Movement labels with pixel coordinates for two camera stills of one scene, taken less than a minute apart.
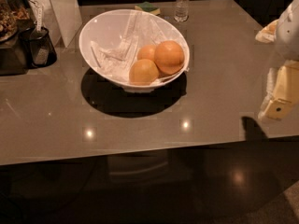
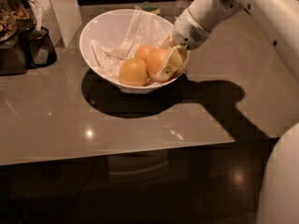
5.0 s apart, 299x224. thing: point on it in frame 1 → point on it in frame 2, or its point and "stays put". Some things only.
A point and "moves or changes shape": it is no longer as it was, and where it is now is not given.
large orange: x=168 y=57 moves or changes shape
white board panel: x=61 y=12 stays put
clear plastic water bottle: x=181 y=6 stays put
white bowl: x=110 y=42 stays put
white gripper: x=289 y=36 → x=186 y=32
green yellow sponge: x=148 y=7 stays put
